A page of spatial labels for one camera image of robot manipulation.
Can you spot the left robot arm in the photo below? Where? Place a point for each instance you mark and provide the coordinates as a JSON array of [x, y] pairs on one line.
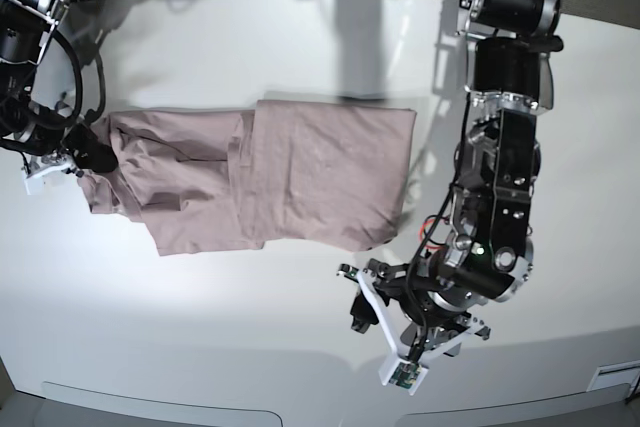
[[478, 247]]

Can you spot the pink T-shirt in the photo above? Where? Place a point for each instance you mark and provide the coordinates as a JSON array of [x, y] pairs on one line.
[[207, 181]]

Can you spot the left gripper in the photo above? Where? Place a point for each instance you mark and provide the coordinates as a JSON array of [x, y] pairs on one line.
[[441, 311]]

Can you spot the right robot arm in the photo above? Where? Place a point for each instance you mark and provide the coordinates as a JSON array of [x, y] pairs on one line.
[[28, 28]]

